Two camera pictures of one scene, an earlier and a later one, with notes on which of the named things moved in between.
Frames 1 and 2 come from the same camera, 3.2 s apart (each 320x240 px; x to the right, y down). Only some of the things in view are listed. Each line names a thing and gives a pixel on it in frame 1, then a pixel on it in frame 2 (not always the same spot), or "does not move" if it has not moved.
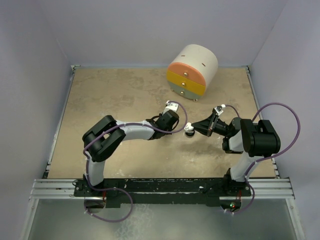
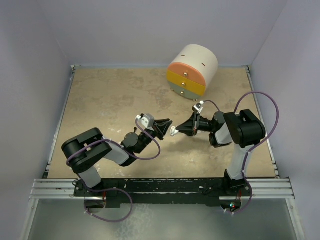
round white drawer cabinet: x=192 y=68 does not move
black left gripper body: x=169 y=129 to x=146 y=138
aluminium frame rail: x=261 y=189 does not move
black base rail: x=168 y=191 does not move
